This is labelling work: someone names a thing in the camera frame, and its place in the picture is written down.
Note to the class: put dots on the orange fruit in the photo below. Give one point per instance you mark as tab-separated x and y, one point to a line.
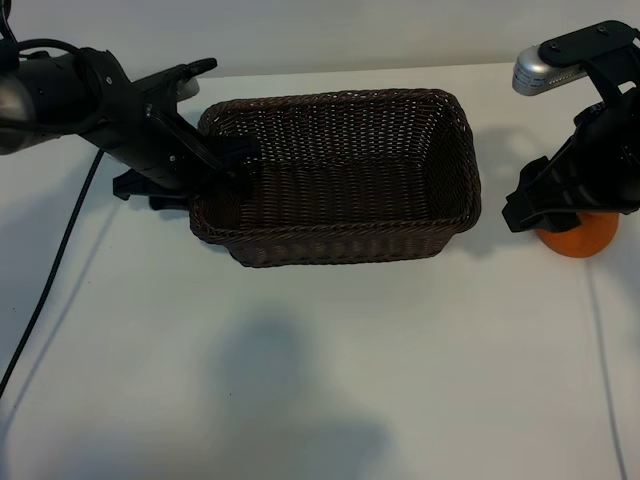
580	245

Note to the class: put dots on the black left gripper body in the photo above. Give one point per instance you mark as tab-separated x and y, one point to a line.
145	135

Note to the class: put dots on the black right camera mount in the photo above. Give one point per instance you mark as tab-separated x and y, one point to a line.
590	40

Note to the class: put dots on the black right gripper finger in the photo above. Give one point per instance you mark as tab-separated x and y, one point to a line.
560	225

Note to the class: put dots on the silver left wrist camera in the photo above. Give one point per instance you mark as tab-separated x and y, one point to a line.
189	89

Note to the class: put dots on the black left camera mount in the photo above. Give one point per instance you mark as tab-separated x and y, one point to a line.
170	77

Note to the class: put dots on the dark brown wicker basket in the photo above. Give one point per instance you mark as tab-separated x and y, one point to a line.
340	200

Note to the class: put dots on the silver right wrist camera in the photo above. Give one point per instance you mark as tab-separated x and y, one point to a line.
537	75

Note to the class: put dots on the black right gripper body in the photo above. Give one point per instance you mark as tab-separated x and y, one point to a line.
595	170

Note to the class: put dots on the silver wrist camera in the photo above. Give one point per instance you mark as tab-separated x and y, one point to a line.
189	89
537	75

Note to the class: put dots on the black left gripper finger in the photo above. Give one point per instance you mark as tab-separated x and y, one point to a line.
160	200
240	155

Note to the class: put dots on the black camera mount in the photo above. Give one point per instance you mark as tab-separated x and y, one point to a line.
170	77
590	40

